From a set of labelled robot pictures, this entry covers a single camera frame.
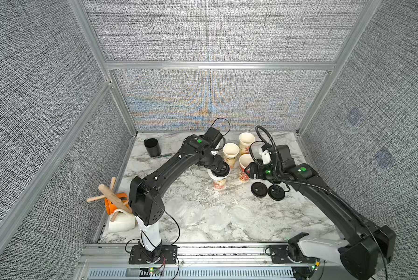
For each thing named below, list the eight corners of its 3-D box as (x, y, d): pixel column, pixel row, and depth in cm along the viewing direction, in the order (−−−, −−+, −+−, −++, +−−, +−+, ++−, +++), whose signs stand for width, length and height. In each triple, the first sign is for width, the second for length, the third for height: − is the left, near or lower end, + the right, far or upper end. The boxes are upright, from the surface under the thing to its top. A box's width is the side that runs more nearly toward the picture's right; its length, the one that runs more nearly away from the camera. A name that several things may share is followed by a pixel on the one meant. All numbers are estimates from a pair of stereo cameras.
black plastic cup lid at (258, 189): (252, 197, 92) (252, 195, 91) (249, 184, 97) (250, 182, 96) (267, 197, 92) (268, 195, 91) (264, 184, 97) (265, 182, 96)
